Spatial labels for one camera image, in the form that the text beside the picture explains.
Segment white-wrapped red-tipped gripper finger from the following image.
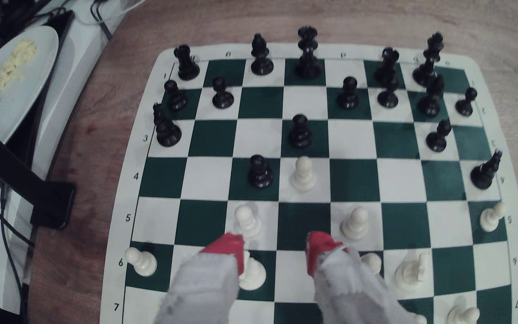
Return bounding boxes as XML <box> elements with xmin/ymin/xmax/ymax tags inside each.
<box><xmin>306</xmin><ymin>232</ymin><xmax>417</xmax><ymax>324</ymax></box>
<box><xmin>153</xmin><ymin>233</ymin><xmax>245</xmax><ymax>324</ymax></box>

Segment white chess bishop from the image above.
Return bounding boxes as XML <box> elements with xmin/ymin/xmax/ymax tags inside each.
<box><xmin>240</xmin><ymin>251</ymin><xmax>267</xmax><ymax>291</ymax></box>

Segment white chess pawn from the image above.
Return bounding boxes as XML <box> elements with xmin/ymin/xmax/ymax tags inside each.
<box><xmin>124</xmin><ymin>247</ymin><xmax>158</xmax><ymax>277</ymax></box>
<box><xmin>447</xmin><ymin>304</ymin><xmax>481</xmax><ymax>324</ymax></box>
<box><xmin>479</xmin><ymin>201</ymin><xmax>507</xmax><ymax>233</ymax></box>
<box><xmin>341</xmin><ymin>206</ymin><xmax>370</xmax><ymax>240</ymax></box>
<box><xmin>290</xmin><ymin>156</ymin><xmax>318</xmax><ymax>192</ymax></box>
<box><xmin>233</xmin><ymin>205</ymin><xmax>262</xmax><ymax>238</ymax></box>
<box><xmin>360</xmin><ymin>253</ymin><xmax>383</xmax><ymax>276</ymax></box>

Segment white chess knight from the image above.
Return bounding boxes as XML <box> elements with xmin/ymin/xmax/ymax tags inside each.
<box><xmin>394</xmin><ymin>250</ymin><xmax>433</xmax><ymax>291</ymax></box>

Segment black chess pawn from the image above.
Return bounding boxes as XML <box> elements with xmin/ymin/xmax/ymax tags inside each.
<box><xmin>337</xmin><ymin>76</ymin><xmax>360</xmax><ymax>111</ymax></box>
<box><xmin>377</xmin><ymin>77</ymin><xmax>399</xmax><ymax>109</ymax></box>
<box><xmin>289</xmin><ymin>114</ymin><xmax>314</xmax><ymax>149</ymax></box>
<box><xmin>164</xmin><ymin>79</ymin><xmax>188</xmax><ymax>112</ymax></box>
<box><xmin>455</xmin><ymin>87</ymin><xmax>478</xmax><ymax>117</ymax></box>
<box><xmin>425</xmin><ymin>119</ymin><xmax>452</xmax><ymax>153</ymax></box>
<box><xmin>212</xmin><ymin>76</ymin><xmax>235</xmax><ymax>110</ymax></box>
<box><xmin>247</xmin><ymin>154</ymin><xmax>274</xmax><ymax>189</ymax></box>

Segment black chess knight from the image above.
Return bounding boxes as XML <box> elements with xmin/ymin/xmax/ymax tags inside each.
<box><xmin>470</xmin><ymin>149</ymin><xmax>503</xmax><ymax>190</ymax></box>
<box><xmin>152</xmin><ymin>103</ymin><xmax>182</xmax><ymax>148</ymax></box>

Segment black chess queen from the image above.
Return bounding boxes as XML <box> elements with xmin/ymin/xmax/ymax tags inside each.
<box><xmin>295</xmin><ymin>25</ymin><xmax>323</xmax><ymax>80</ymax></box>

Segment green white chessboard mat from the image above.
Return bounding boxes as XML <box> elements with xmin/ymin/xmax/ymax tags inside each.
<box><xmin>99</xmin><ymin>43</ymin><xmax>518</xmax><ymax>324</ymax></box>

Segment black clamp stand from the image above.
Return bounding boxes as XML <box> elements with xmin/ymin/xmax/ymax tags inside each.
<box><xmin>0</xmin><ymin>108</ymin><xmax>76</xmax><ymax>230</ymax></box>

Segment white plate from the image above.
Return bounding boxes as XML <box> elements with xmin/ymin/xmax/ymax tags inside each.
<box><xmin>0</xmin><ymin>25</ymin><xmax>59</xmax><ymax>178</ymax></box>

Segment yellow food leftovers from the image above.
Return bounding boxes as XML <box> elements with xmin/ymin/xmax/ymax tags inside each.
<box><xmin>0</xmin><ymin>40</ymin><xmax>37</xmax><ymax>91</ymax></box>

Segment black cable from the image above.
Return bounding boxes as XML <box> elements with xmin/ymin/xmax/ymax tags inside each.
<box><xmin>89</xmin><ymin>0</ymin><xmax>116</xmax><ymax>43</ymax></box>
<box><xmin>0</xmin><ymin>180</ymin><xmax>35</xmax><ymax>324</ymax></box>

